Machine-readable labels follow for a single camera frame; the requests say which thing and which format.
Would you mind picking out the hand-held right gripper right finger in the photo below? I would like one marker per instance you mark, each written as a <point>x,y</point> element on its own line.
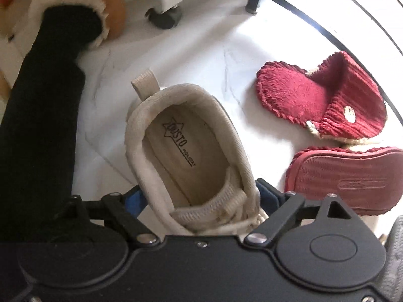
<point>270,198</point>

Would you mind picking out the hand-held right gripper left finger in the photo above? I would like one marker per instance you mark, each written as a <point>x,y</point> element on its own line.
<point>133,203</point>

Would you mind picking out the beige chunky sneaker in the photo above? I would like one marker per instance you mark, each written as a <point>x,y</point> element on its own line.
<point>176,151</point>

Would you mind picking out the red knit slipper with button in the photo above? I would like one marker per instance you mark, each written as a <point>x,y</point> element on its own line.
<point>289,97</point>

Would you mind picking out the grey textured cloth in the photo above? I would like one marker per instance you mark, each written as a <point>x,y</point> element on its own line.
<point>395,258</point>

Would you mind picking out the brown fur-lined slipper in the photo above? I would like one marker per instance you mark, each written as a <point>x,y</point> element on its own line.
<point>107,0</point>

